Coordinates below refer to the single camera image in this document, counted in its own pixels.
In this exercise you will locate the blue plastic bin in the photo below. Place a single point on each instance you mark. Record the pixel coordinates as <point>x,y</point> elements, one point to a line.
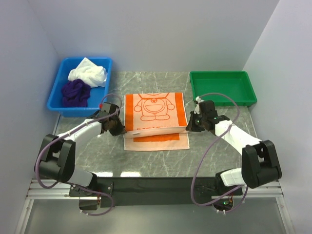
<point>97,94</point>

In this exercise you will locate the purple towel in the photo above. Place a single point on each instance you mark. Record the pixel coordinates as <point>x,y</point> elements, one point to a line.
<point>75,94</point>

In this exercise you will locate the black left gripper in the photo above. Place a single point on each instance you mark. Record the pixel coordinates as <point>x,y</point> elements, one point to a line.
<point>120,129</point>

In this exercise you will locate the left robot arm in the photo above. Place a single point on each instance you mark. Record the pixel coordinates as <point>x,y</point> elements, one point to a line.
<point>56,159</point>

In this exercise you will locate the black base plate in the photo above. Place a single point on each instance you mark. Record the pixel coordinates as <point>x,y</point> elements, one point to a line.
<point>204,189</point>

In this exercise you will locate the green plastic tray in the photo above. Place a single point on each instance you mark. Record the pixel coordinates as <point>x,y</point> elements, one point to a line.
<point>234,84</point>

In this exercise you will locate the orange Doraemon towel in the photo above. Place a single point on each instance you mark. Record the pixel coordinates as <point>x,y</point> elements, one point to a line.
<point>155,122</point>

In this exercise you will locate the white towel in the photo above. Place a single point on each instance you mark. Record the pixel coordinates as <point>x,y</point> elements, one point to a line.
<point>89,73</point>

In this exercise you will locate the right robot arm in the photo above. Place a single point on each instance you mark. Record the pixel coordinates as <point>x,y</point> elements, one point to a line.
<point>260,164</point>

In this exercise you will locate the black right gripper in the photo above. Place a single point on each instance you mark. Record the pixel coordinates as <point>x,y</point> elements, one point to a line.
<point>192,126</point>

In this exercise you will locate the aluminium mounting rail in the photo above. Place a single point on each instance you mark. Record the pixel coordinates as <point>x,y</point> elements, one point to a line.
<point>112,185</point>

